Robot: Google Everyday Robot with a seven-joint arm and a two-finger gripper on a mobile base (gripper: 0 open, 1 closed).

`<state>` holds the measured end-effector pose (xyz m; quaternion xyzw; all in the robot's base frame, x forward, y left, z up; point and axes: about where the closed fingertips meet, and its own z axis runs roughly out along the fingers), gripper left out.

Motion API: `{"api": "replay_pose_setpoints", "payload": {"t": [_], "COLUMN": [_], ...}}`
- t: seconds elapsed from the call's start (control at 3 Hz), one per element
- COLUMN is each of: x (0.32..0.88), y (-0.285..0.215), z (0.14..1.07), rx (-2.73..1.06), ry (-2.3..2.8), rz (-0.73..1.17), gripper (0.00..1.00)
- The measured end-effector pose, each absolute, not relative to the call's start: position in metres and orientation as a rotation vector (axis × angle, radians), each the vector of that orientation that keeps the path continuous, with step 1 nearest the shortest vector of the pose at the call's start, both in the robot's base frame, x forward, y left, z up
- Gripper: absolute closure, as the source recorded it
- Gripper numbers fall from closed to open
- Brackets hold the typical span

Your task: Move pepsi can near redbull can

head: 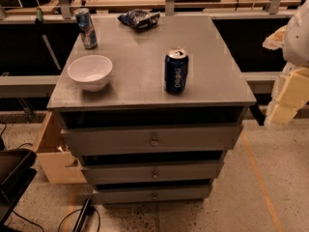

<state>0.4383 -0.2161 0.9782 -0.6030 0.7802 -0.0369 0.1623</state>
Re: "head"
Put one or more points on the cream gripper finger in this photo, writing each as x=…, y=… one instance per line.
x=290, y=93
x=275, y=40

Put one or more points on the blue pepsi can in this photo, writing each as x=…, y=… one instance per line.
x=175, y=70

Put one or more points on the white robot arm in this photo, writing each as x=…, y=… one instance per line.
x=296, y=40

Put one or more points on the redbull can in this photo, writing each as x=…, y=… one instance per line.
x=86, y=27

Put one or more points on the blue chip bag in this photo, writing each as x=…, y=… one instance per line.
x=139, y=19

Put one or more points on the grey drawer cabinet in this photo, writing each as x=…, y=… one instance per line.
x=214, y=93

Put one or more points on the top grey drawer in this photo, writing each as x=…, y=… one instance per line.
x=94, y=142

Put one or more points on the grey drawer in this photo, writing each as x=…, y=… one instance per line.
x=94, y=142
x=137, y=195
x=151, y=172

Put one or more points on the white bowl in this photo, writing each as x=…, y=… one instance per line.
x=91, y=73

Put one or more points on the middle grey drawer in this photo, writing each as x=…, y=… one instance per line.
x=151, y=172

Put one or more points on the bottom grey drawer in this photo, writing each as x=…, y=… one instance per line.
x=137, y=195

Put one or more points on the cardboard box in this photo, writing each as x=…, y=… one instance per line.
x=58, y=164

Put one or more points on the black bin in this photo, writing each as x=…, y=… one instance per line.
x=16, y=173

